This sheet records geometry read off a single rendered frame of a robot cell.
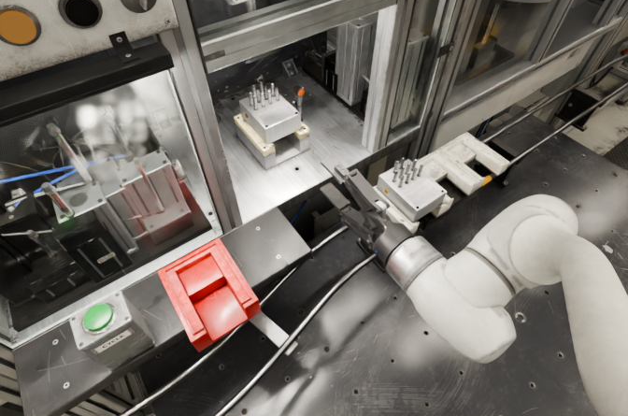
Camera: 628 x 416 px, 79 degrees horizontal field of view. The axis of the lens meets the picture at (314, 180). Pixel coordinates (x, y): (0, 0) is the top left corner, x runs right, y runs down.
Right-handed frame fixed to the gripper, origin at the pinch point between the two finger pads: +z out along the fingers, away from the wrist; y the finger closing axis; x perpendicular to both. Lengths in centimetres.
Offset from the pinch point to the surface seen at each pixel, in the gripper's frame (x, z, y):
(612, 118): -233, 3, -100
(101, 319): 46.5, -3.7, 3.4
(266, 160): 5.8, 18.0, -5.7
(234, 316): 29.6, -9.8, -8.4
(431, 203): -18.4, -12.7, -8.2
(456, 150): -41.6, -1.8, -13.7
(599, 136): -209, -1, -100
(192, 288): 33.6, -2.1, -5.2
